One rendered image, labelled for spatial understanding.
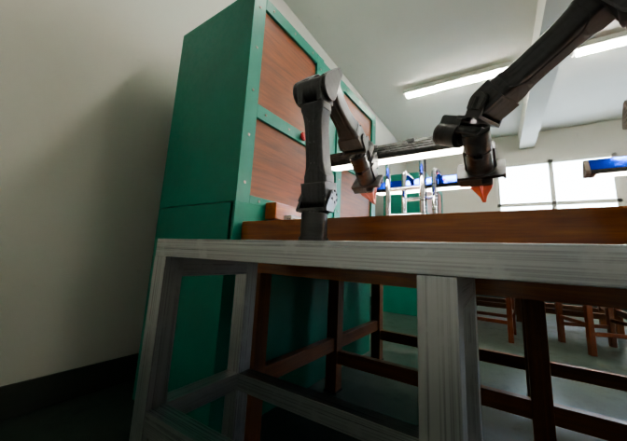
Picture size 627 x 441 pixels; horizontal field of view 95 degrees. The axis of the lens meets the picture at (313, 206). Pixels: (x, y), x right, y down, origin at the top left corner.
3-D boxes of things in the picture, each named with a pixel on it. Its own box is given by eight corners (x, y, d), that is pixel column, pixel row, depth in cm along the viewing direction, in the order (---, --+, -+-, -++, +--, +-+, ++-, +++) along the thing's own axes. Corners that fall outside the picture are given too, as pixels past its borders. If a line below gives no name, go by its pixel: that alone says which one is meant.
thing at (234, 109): (236, 199, 108) (257, -15, 124) (158, 208, 139) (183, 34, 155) (375, 233, 218) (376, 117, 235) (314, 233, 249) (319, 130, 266)
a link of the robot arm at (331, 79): (345, 142, 98) (302, 62, 76) (370, 137, 93) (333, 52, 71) (339, 171, 92) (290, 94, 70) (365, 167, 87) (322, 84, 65)
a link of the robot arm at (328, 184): (314, 210, 75) (309, 87, 76) (338, 209, 72) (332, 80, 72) (301, 211, 70) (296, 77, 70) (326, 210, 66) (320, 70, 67)
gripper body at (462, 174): (458, 171, 75) (454, 145, 72) (506, 165, 70) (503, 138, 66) (457, 185, 71) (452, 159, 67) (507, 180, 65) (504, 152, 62)
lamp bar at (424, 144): (479, 143, 95) (478, 122, 96) (320, 168, 130) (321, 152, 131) (480, 150, 101) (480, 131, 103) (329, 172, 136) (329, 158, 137)
